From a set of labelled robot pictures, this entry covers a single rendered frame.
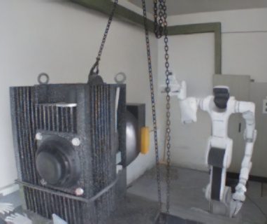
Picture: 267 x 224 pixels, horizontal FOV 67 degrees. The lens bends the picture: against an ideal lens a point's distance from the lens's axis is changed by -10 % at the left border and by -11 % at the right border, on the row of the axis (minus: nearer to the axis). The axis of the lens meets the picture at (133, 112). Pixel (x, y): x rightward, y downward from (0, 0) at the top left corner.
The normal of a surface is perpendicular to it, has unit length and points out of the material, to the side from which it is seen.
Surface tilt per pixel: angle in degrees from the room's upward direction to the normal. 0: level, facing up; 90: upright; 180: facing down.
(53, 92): 90
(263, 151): 90
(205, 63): 90
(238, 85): 90
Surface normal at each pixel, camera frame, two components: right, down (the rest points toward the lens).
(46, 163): -0.37, 0.12
